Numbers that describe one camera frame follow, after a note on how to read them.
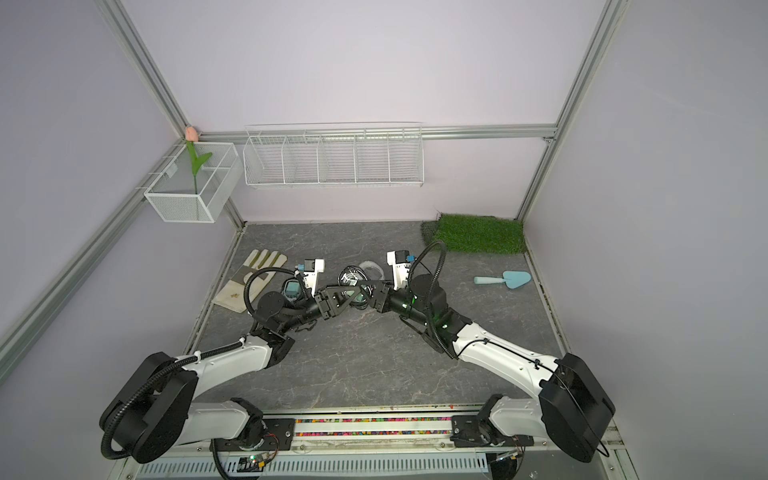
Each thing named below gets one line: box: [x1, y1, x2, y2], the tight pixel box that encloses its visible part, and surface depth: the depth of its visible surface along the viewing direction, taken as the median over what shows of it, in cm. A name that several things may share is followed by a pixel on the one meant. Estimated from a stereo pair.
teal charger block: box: [286, 282, 300, 296], surface depth 101 cm
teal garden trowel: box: [473, 271, 532, 289], surface depth 106 cm
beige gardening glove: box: [212, 249, 288, 314], surface depth 104 cm
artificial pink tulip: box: [185, 126, 213, 195], surface depth 92 cm
